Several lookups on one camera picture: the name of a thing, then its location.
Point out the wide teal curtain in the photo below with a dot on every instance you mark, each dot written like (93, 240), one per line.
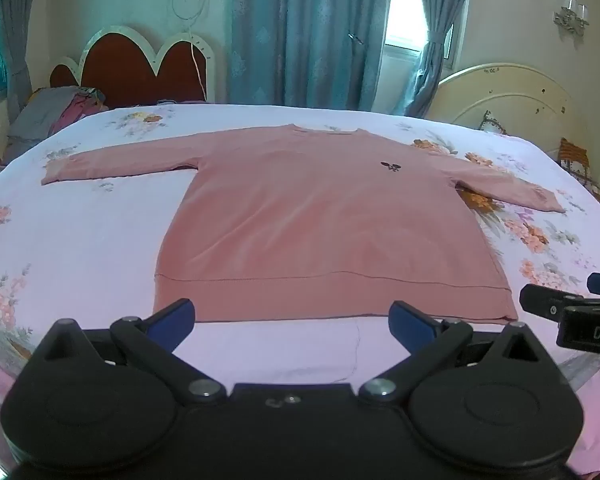
(310, 35)

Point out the floral bed sheet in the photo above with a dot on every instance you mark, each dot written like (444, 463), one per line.
(80, 240)

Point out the orange patterned pillow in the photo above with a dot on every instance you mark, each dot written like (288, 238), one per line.
(574, 157)

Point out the bright window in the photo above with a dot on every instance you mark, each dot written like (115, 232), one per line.
(405, 5)

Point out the pink sweater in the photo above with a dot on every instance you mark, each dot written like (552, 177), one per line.
(305, 220)

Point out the lace trimmed pillow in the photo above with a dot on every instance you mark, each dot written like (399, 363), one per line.
(492, 122)

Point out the metal curtain clip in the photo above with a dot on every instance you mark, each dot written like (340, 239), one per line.
(353, 36)

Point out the tied teal curtain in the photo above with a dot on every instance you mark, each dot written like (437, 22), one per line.
(437, 60)

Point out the red headboard with white frame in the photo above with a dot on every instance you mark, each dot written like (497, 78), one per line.
(125, 67)

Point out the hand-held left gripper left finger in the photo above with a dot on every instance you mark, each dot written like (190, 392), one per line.
(177, 316)

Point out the glass wall lamp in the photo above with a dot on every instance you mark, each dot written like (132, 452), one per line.
(571, 14)

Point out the grey-blue curtain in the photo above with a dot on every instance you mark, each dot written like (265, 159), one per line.
(17, 35)

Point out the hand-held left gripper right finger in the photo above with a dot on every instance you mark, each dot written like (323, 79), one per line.
(409, 321)

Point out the cream headboard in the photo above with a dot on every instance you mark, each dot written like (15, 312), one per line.
(525, 97)

